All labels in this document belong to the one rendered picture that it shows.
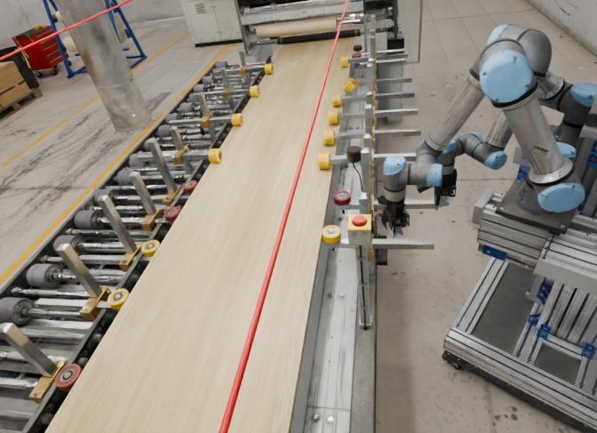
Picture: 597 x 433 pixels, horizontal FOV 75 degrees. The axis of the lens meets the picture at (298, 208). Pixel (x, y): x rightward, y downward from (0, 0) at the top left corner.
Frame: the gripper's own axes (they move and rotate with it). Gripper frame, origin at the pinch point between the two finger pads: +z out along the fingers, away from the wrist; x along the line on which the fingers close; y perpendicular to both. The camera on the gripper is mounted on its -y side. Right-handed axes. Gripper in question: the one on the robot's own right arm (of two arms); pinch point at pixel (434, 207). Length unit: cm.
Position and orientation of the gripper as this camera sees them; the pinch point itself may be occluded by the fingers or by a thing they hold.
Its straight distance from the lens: 187.1
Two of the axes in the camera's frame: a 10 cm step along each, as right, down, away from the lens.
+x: 1.6, -6.3, 7.6
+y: 9.8, -0.1, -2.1
